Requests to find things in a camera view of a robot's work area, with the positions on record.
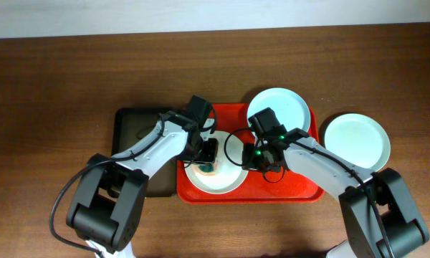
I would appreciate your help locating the white plate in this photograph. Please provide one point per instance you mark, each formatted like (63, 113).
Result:
(228, 176)

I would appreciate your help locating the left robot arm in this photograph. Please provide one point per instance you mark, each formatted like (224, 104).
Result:
(108, 202)

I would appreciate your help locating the red plastic tray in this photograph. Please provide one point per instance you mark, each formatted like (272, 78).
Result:
(289, 187)

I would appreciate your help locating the pale green plate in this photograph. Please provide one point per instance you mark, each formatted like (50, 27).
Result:
(358, 139)

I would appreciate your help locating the black rectangular tray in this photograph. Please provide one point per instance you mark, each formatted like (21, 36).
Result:
(130, 126)

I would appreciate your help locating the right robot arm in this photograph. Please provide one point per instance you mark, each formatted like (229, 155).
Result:
(380, 216)

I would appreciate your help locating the light blue plate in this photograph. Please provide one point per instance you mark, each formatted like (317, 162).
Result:
(290, 109)

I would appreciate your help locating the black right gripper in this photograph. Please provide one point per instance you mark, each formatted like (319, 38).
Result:
(253, 159)

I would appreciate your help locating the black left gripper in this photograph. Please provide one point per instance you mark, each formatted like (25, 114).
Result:
(206, 152)

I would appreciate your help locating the green yellow sponge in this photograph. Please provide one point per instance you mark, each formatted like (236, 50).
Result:
(206, 169)

